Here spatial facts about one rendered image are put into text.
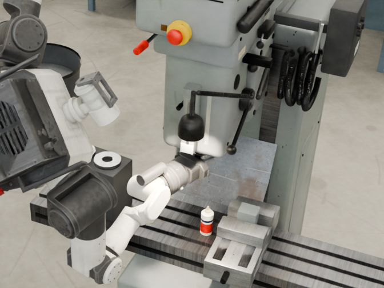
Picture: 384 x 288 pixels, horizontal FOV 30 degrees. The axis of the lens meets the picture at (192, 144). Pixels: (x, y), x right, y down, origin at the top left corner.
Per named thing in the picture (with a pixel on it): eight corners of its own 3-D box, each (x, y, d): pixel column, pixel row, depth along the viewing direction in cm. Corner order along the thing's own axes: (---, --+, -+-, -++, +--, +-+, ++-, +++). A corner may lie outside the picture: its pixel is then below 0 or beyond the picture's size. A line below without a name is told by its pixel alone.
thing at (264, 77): (260, 101, 187) (260, 96, 187) (254, 100, 188) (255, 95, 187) (268, 71, 202) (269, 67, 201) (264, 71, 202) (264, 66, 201)
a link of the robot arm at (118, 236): (145, 232, 206) (106, 288, 199) (116, 215, 209) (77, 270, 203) (139, 218, 196) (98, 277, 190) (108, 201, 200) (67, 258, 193)
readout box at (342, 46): (349, 79, 213) (362, 13, 201) (319, 72, 215) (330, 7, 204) (361, 52, 228) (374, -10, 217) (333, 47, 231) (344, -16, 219)
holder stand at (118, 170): (113, 222, 238) (112, 174, 227) (59, 201, 246) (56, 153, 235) (132, 203, 247) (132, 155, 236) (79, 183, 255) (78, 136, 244)
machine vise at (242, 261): (249, 291, 215) (252, 263, 209) (202, 277, 219) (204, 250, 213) (278, 222, 243) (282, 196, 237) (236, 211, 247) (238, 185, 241)
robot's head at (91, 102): (87, 134, 175) (118, 119, 173) (64, 102, 170) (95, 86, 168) (92, 119, 181) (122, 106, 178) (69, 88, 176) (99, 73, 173)
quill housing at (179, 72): (223, 163, 209) (232, 65, 191) (158, 146, 214) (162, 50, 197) (244, 132, 224) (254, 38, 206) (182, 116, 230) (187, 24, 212)
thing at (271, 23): (262, 51, 196) (263, 37, 194) (248, 47, 197) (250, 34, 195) (274, 34, 206) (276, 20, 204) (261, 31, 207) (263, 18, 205)
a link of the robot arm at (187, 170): (210, 159, 215) (184, 176, 207) (208, 185, 220) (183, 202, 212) (179, 143, 222) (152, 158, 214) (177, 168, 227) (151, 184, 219)
